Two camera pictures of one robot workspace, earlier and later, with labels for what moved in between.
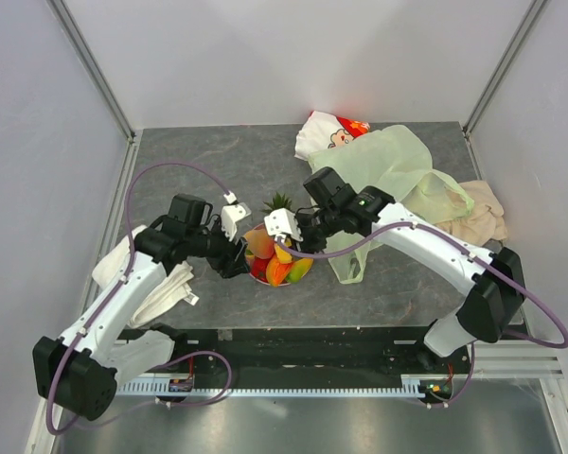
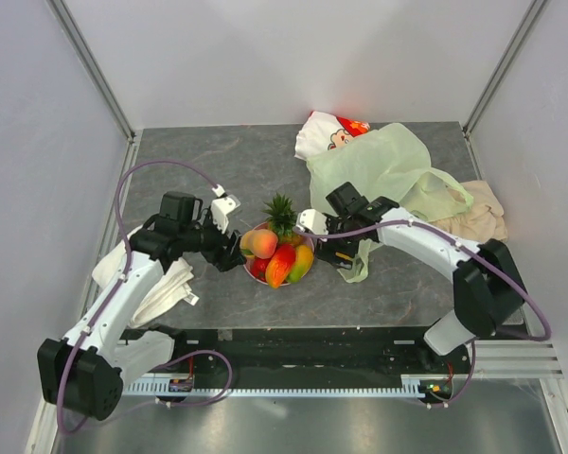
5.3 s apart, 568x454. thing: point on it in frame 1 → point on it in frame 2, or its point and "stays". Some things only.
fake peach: [260, 242] stays
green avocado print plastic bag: [397, 163] stays
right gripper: [309, 244] → [326, 252]
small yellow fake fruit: [284, 256] → [343, 255]
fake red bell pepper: [257, 268] stays
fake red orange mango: [277, 270] stays
